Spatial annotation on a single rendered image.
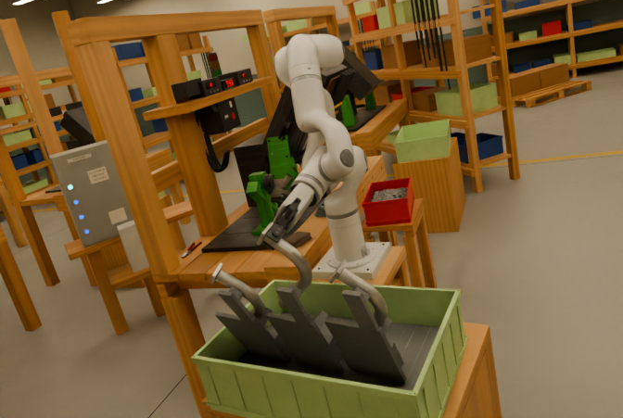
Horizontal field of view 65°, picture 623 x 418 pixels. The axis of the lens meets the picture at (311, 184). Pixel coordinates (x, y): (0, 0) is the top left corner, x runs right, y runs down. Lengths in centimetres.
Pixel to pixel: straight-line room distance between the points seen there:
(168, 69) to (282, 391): 156
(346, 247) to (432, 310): 47
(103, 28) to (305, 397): 154
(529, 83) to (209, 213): 716
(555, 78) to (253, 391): 842
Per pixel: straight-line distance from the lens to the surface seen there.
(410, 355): 139
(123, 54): 769
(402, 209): 229
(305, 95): 135
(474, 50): 488
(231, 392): 140
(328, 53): 154
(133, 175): 210
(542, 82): 912
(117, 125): 208
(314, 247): 204
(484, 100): 497
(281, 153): 245
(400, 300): 148
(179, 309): 228
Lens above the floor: 167
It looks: 16 degrees down
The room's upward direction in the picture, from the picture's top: 13 degrees counter-clockwise
